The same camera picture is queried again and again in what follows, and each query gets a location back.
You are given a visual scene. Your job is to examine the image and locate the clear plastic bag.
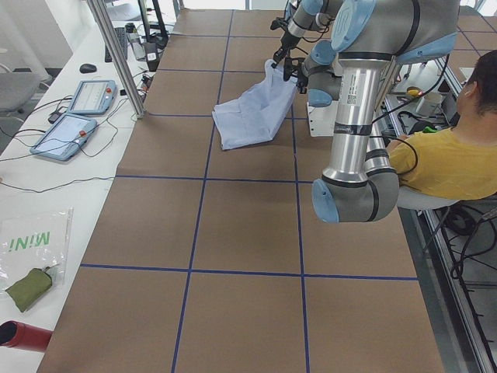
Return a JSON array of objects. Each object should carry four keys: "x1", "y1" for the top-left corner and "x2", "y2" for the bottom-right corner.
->
[{"x1": 1, "y1": 207, "x2": 73, "y2": 300}]

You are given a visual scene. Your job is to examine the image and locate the person in yellow shirt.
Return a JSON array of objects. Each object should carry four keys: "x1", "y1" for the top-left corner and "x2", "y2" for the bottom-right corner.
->
[{"x1": 387, "y1": 51, "x2": 496, "y2": 200}]

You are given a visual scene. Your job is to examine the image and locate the brown table mat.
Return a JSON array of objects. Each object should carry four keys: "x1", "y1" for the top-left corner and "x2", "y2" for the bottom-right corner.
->
[{"x1": 39, "y1": 10, "x2": 443, "y2": 372}]

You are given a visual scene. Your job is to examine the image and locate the red cylinder bottle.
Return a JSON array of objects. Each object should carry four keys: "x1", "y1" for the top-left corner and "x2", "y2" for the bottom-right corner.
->
[{"x1": 1, "y1": 320, "x2": 52, "y2": 353}]

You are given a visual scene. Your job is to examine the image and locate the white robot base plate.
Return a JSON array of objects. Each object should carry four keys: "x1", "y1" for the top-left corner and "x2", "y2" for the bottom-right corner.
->
[{"x1": 307, "y1": 101, "x2": 338, "y2": 137}]

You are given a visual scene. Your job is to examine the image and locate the grey teach pendant right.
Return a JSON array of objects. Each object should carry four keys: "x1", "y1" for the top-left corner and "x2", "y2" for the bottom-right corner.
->
[{"x1": 67, "y1": 80, "x2": 116, "y2": 116}]

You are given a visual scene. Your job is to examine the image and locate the black keyboard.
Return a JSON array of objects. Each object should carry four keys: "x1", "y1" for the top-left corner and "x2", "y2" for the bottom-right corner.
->
[{"x1": 104, "y1": 27, "x2": 128, "y2": 63}]

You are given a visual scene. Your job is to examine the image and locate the grey teach pendant left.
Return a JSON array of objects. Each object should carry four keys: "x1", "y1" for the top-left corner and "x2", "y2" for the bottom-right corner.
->
[{"x1": 30, "y1": 113, "x2": 97, "y2": 162}]

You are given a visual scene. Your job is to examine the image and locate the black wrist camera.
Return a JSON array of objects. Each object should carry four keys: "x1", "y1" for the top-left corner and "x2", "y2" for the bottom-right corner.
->
[
  {"x1": 270, "y1": 17, "x2": 289, "y2": 32},
  {"x1": 283, "y1": 57, "x2": 304, "y2": 82}
]

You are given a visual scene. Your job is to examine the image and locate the aluminium frame post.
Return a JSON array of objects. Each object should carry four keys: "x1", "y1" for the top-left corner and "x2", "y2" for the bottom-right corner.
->
[{"x1": 87, "y1": 0, "x2": 145, "y2": 119}]

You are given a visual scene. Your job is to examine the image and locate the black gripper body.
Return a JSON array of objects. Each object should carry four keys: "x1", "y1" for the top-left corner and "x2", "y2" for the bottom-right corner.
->
[
  {"x1": 297, "y1": 71, "x2": 308, "y2": 90},
  {"x1": 278, "y1": 33, "x2": 299, "y2": 54}
]

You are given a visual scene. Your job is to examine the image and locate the grey teach pendant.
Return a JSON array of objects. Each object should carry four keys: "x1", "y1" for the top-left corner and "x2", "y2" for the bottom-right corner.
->
[
  {"x1": 67, "y1": 80, "x2": 116, "y2": 116},
  {"x1": 30, "y1": 113, "x2": 97, "y2": 162}
]

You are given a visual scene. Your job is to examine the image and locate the blue striped button shirt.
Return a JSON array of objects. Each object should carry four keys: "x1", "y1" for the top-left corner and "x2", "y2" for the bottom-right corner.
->
[{"x1": 212, "y1": 60, "x2": 297, "y2": 151}]

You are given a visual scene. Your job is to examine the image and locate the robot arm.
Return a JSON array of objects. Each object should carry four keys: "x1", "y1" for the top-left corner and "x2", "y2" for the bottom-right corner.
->
[
  {"x1": 312, "y1": 1, "x2": 459, "y2": 223},
  {"x1": 269, "y1": 0, "x2": 342, "y2": 68}
]

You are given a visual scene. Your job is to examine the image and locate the green folded cloth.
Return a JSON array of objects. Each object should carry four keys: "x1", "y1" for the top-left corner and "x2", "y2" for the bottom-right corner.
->
[{"x1": 5, "y1": 267, "x2": 53, "y2": 312}]

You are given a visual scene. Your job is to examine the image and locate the black computer mouse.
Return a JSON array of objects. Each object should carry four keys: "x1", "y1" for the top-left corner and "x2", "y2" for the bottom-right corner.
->
[{"x1": 79, "y1": 63, "x2": 97, "y2": 74}]

